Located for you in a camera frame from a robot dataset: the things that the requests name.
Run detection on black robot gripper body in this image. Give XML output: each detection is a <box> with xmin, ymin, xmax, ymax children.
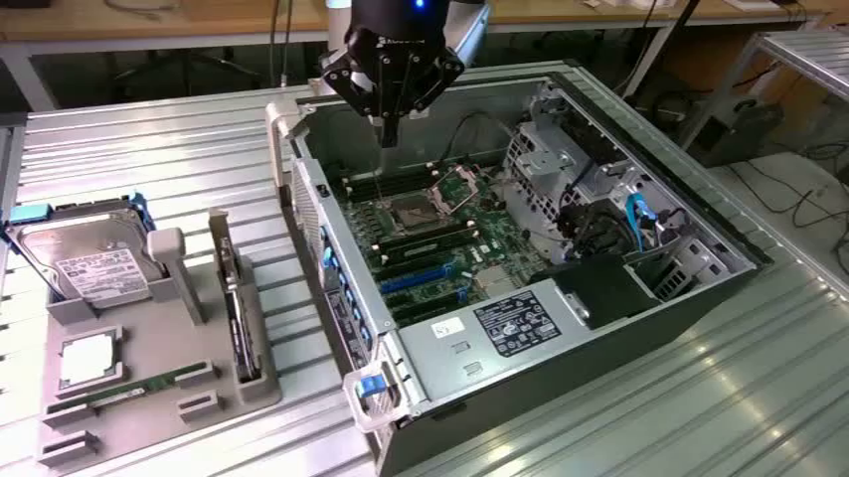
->
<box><xmin>341</xmin><ymin>0</ymin><xmax>453</xmax><ymax>64</ymax></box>

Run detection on graphics card with black fan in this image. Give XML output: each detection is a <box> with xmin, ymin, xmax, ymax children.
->
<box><xmin>206</xmin><ymin>208</ymin><xmax>265</xmax><ymax>385</ymax></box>

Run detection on metal socket cover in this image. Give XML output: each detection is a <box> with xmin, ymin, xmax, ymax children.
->
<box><xmin>428</xmin><ymin>165</ymin><xmax>480</xmax><ymax>211</ymax></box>

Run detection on metal drive cage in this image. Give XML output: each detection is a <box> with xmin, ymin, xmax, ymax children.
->
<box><xmin>501</xmin><ymin>120</ymin><xmax>586</xmax><ymax>213</ymax></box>

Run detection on black RAM slots bank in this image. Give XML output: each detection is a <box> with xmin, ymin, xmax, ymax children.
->
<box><xmin>339</xmin><ymin>167</ymin><xmax>440</xmax><ymax>203</ymax></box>

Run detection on CPU socket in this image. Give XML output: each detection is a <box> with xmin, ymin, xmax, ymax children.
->
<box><xmin>385</xmin><ymin>195</ymin><xmax>433</xmax><ymax>231</ymax></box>

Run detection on wooden desk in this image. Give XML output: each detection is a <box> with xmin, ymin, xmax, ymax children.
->
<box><xmin>0</xmin><ymin>0</ymin><xmax>830</xmax><ymax>44</ymax></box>

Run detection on installed RAM stick with label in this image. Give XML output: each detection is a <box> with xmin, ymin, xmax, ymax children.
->
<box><xmin>381</xmin><ymin>232</ymin><xmax>480</xmax><ymax>263</ymax></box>

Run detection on green motherboard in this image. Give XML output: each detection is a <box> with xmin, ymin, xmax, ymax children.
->
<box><xmin>329</xmin><ymin>158</ymin><xmax>551</xmax><ymax>329</ymax></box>

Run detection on blue expansion slot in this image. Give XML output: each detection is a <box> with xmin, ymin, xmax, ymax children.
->
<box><xmin>376</xmin><ymin>265</ymin><xmax>453</xmax><ymax>295</ymax></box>

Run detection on silver chipset heatsink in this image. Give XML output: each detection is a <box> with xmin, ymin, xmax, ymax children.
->
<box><xmin>472</xmin><ymin>267</ymin><xmax>520</xmax><ymax>295</ymax></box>

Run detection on black expansion slot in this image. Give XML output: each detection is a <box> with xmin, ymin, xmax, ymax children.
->
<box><xmin>385</xmin><ymin>290</ymin><xmax>467</xmax><ymax>322</ymax></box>

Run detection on black box device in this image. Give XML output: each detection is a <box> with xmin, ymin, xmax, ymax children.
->
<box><xmin>694</xmin><ymin>97</ymin><xmax>787</xmax><ymax>168</ymax></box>

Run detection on black plastic shroud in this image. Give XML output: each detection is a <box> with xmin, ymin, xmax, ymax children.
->
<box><xmin>528</xmin><ymin>254</ymin><xmax>659</xmax><ymax>332</ymax></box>

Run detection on hard disk with white label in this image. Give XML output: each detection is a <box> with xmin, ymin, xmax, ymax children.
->
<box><xmin>14</xmin><ymin>208</ymin><xmax>168</xmax><ymax>308</ymax></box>

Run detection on grey power supply with label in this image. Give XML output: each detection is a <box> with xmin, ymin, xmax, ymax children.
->
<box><xmin>395</xmin><ymin>277</ymin><xmax>592</xmax><ymax>404</ymax></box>

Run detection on hard disk drive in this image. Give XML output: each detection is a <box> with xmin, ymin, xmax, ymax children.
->
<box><xmin>0</xmin><ymin>190</ymin><xmax>157</xmax><ymax>299</ymax></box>

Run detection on open black PC case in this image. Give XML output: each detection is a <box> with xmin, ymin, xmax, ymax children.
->
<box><xmin>264</xmin><ymin>59</ymin><xmax>775</xmax><ymax>477</ymax></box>

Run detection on grey parts rack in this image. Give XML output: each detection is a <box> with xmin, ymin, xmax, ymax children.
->
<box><xmin>36</xmin><ymin>208</ymin><xmax>285</xmax><ymax>469</ymax></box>

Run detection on silver CPU chip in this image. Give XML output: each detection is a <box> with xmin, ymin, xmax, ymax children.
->
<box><xmin>57</xmin><ymin>334</ymin><xmax>114</xmax><ymax>390</ymax></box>

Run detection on green RAM stick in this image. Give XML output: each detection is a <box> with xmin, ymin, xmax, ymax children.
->
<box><xmin>44</xmin><ymin>364</ymin><xmax>208</xmax><ymax>414</ymax></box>

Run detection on black looped wire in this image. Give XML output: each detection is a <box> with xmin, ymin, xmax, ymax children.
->
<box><xmin>445</xmin><ymin>112</ymin><xmax>513</xmax><ymax>161</ymax></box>

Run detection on hanging grey cable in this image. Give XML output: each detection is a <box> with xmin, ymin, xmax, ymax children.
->
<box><xmin>265</xmin><ymin>0</ymin><xmax>296</xmax><ymax>86</ymax></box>

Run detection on hanging black cable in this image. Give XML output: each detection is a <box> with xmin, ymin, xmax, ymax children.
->
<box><xmin>620</xmin><ymin>0</ymin><xmax>666</xmax><ymax>100</ymax></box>

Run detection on black wire bundle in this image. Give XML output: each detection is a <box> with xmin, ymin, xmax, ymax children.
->
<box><xmin>556</xmin><ymin>202</ymin><xmax>632</xmax><ymax>260</ymax></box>

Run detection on blue SATA wire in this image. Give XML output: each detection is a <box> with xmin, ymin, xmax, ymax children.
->
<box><xmin>624</xmin><ymin>192</ymin><xmax>656</xmax><ymax>250</ymax></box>

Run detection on metal table frame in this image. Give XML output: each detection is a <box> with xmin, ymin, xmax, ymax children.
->
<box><xmin>674</xmin><ymin>30</ymin><xmax>849</xmax><ymax>150</ymax></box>

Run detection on black floor cables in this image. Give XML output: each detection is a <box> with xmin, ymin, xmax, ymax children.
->
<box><xmin>727</xmin><ymin>142</ymin><xmax>849</xmax><ymax>236</ymax></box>

